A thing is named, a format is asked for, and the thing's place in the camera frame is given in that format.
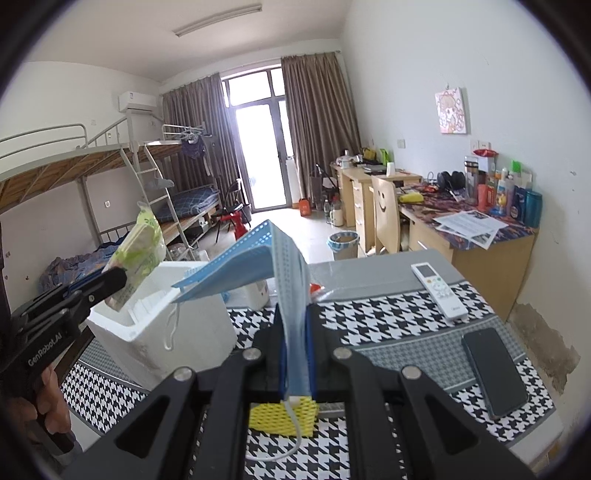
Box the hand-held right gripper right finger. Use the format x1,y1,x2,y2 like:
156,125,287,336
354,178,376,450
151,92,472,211
305,302,539,480

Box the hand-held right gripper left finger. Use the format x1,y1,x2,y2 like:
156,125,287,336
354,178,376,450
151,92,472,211
62,302,289,480

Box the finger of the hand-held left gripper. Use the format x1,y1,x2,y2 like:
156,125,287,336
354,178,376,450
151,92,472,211
21,268,114,315
60,267,128,325

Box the green white plastic packet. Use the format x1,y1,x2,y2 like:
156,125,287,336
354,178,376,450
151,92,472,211
105,202,167,311

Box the yellow foam net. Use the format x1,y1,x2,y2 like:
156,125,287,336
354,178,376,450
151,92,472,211
248,396,319,438

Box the white foam box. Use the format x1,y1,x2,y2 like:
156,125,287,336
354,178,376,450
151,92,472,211
87,261,238,391

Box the blue face mask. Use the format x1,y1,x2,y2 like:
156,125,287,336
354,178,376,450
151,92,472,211
172,220,319,462

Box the person's left hand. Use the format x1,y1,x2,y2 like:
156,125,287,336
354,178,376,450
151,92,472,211
39,368,71,433

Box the blue plaid quilt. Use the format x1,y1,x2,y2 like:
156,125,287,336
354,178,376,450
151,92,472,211
39,244,121,291

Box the white pump bottle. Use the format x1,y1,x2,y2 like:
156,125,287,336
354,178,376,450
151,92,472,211
240,277,271,310

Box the houndstooth tablecloth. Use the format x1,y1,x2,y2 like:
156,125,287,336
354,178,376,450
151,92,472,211
60,249,564,480

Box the small metal bunk bed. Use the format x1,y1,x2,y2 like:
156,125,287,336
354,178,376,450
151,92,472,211
152,124,222,241

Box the blue-rimmed trash bin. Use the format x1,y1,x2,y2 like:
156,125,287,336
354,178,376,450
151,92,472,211
329,232,360,262

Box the large metal bunk bed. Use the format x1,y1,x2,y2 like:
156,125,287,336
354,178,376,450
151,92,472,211
0,122,222,287

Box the white remote control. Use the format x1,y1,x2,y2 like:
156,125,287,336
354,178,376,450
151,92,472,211
411,262,468,320

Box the black folding chair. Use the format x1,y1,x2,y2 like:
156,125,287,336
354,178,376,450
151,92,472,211
215,178,252,243

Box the purple hanging clothes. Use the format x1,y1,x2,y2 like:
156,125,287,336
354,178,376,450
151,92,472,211
180,138,206,160

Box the wooden desk with drawers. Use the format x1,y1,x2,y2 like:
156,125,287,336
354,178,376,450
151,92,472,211
330,161,423,252

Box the wooden chair with smiley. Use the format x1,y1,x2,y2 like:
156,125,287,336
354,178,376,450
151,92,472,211
370,175,402,254

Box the black smartphone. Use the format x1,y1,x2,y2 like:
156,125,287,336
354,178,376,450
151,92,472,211
462,328,529,420

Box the white air conditioner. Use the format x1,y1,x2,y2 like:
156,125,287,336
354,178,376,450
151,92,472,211
117,91,158,113

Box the brown curtain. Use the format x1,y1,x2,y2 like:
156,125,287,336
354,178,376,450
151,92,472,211
281,51,363,208
161,74,241,204

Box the wooden desk with patterned cover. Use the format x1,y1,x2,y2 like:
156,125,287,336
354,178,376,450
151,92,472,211
399,185,539,319

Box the glass balcony door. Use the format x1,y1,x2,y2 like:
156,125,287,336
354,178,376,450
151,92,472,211
222,67,296,213

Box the printed papers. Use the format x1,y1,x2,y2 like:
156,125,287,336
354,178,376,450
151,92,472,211
434,210,509,250

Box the silver thermos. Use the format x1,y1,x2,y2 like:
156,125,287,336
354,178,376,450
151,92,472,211
464,157,481,204

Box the white box with red packet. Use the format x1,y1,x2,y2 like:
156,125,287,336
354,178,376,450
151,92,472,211
473,148,498,174

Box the teal bottle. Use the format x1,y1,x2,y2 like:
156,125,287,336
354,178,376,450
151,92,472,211
524,190,543,228

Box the ceiling tube light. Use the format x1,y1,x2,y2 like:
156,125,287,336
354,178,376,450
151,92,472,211
173,4,263,38

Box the pink wall poster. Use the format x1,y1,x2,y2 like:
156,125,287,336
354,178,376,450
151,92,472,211
434,88,468,136

